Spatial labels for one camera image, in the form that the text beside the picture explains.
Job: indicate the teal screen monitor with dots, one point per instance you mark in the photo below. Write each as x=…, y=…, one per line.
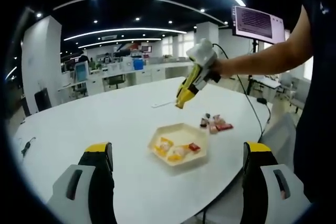
x=81, y=71

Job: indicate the pile of food packets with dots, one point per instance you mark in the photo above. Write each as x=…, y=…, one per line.
x=218, y=125

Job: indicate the person's dark shirt torso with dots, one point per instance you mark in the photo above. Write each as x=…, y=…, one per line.
x=312, y=129

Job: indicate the black office chair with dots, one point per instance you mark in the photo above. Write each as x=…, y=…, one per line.
x=116, y=80

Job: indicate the grey office chair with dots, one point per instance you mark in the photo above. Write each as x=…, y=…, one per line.
x=299, y=91

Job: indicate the white square pillar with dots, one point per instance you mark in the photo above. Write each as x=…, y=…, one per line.
x=39, y=64

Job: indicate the white flat strip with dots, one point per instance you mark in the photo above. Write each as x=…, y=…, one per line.
x=160, y=104

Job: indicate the large screen monitor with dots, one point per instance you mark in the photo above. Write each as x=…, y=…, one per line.
x=257, y=23

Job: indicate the white storage box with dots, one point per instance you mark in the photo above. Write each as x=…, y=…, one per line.
x=126, y=65

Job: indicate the cream hexagonal container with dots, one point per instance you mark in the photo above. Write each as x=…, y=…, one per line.
x=181, y=132

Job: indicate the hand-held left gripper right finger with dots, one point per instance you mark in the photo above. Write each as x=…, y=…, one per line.
x=254, y=182

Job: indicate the small red candy food packet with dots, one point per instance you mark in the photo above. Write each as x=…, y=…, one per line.
x=194, y=146

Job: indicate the row of white office desks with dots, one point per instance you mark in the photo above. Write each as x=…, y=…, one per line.
x=157, y=73

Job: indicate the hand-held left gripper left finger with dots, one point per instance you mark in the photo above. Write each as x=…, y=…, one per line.
x=99, y=179

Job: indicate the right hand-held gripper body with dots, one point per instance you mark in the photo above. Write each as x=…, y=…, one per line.
x=204, y=53

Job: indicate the white side desk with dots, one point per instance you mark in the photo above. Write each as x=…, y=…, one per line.
x=267, y=82

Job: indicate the red white wall banner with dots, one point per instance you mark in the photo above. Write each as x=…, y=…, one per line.
x=128, y=48

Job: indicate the blue box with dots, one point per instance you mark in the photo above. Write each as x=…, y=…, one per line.
x=138, y=64

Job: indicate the black monitor stand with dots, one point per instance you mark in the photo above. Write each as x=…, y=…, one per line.
x=255, y=47

